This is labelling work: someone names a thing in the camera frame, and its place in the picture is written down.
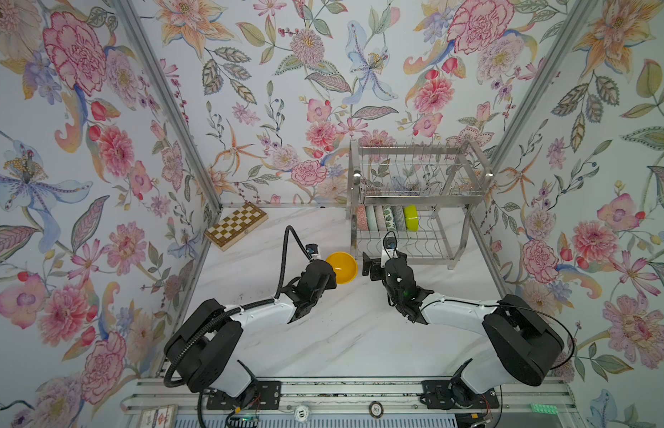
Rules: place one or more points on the lime green plastic bowl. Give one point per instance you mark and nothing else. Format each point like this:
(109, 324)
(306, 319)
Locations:
(411, 216)

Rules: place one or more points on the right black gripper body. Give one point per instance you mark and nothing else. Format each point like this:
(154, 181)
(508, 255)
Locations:
(377, 267)

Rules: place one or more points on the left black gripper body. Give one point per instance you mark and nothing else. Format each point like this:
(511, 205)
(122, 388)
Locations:
(326, 270)

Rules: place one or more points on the dark blue floral bowl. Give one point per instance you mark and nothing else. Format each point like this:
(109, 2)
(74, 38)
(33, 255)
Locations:
(399, 218)

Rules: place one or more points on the orange yellow plastic bowl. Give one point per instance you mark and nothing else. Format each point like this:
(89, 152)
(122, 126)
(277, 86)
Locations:
(344, 266)

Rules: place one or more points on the two-tier steel dish rack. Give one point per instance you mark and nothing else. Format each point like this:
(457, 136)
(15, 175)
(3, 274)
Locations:
(446, 182)

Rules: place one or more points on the green leaf pattern bowl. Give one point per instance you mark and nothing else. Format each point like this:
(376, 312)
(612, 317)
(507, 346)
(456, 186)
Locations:
(389, 220)

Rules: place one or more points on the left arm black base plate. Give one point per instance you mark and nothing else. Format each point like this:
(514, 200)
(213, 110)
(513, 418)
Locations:
(260, 395)

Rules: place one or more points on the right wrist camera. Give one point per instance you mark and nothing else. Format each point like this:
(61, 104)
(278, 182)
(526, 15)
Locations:
(389, 247)

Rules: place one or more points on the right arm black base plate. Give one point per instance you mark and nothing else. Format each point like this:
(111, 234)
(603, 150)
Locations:
(450, 395)

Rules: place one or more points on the wooden chess board box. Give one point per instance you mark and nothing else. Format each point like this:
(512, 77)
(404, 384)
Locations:
(236, 226)

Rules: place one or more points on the aluminium front rail frame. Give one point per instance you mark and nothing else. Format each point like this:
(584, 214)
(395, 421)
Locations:
(303, 398)

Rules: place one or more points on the pink striped ceramic bowl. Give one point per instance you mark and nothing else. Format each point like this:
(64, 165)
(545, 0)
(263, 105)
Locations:
(380, 218)

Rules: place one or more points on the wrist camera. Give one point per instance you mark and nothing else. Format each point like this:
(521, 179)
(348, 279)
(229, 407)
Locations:
(312, 251)
(389, 247)

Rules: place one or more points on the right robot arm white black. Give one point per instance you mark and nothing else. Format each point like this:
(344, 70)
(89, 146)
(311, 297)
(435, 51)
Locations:
(522, 346)

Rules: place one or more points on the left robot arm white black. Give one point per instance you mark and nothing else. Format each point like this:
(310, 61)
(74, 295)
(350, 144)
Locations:
(200, 353)

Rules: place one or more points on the pale green ceramic bowl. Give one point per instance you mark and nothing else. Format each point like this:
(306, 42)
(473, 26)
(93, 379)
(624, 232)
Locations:
(371, 219)

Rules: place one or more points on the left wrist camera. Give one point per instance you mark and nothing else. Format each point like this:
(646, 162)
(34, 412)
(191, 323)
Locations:
(312, 251)

